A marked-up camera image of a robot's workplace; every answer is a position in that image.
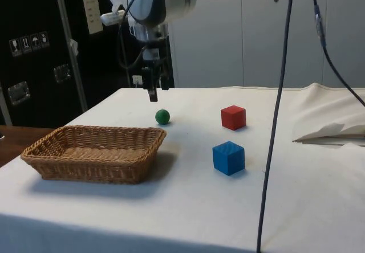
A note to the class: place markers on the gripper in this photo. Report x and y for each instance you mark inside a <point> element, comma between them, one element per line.
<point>152,43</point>

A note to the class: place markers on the wicker basket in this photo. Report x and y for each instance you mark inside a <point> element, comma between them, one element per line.
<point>94,156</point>

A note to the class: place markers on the green ball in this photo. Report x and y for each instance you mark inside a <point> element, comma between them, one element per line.
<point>162,116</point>

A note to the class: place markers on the pale grey locker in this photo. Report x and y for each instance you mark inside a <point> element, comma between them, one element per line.
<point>345,22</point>
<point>262,36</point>
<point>208,48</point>

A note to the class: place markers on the red cube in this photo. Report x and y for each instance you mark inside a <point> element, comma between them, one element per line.
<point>233,117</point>

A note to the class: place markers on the blue cube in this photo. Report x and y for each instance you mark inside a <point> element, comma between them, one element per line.
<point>228,158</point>

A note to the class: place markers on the black cabinet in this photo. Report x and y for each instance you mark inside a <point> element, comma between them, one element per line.
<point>34,50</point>

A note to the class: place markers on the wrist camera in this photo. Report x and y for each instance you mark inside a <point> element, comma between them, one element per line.
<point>111,18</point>

